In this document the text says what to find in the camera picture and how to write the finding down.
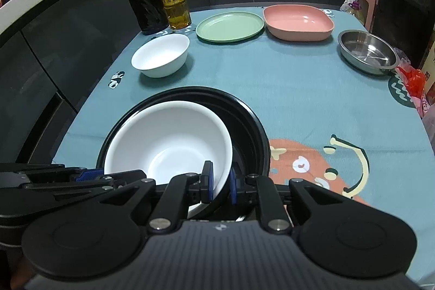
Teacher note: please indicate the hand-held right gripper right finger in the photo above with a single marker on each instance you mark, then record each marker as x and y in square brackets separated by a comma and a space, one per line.
[233, 188]

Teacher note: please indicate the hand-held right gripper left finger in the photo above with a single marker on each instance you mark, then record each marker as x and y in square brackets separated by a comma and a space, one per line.
[208, 183]

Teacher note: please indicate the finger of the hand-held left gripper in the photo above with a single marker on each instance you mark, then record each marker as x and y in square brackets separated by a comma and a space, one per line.
[89, 175]
[85, 188]

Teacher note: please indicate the large black bowl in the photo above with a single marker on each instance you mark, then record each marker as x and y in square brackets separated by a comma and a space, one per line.
[248, 127]

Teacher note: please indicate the large white bowl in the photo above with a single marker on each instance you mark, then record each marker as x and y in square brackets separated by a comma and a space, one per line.
[163, 133]

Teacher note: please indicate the pink square plate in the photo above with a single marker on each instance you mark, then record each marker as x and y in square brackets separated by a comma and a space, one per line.
[297, 20]

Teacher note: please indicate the stainless steel basin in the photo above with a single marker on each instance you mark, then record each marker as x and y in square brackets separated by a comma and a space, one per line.
[367, 50]

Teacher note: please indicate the teal printed tablecloth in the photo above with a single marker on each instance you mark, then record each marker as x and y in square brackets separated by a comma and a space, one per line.
[299, 99]

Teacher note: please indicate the small white bowl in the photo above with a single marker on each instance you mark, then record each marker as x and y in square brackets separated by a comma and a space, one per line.
[159, 55]

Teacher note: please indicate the green round plate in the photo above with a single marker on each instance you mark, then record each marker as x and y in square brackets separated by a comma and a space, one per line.
[229, 25]

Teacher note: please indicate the red plastic bag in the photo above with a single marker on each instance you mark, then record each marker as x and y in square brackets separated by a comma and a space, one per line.
[409, 81]

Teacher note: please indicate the yellow oil jug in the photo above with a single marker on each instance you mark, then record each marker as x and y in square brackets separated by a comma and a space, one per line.
[353, 8]

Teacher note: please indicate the pink plastic stool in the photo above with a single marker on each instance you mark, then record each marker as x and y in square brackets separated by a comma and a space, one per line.
[365, 4]

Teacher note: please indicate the cardboard box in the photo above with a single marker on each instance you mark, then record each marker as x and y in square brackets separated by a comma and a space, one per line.
[429, 72]

